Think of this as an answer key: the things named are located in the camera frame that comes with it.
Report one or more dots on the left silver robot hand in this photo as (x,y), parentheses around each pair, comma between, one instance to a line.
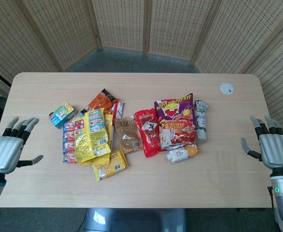
(5,151)

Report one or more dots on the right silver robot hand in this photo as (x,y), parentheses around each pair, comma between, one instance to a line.
(275,151)

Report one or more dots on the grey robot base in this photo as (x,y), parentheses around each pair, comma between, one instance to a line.
(134,220)

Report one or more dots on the red blue strip packet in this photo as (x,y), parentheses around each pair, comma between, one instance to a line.
(69,140)

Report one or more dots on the green blue small carton box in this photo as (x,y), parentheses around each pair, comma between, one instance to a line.
(63,115)

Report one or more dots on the orange round snack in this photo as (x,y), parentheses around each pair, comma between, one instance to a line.
(192,149)

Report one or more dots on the yellow blue candy bag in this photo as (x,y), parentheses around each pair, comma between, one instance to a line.
(92,135)

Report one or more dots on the white small milk bottle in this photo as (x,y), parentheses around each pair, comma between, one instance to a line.
(177,155)

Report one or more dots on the purple chips bag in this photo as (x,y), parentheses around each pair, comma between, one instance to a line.
(176,120)

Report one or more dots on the yellow cracker packet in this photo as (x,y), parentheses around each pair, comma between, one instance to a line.
(110,166)

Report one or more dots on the yellow thin packet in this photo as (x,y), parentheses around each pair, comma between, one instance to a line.
(108,128)

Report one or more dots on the orange black snack packet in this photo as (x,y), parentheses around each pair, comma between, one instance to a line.
(100,101)

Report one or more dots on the red white snack packet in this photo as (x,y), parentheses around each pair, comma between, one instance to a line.
(117,110)

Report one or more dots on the clear brown pastry packet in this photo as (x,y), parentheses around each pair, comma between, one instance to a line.
(128,135)

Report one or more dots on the red snack bag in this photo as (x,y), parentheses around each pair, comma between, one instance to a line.
(149,135)

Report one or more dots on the wicker folding screen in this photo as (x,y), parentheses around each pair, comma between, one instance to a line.
(141,31)

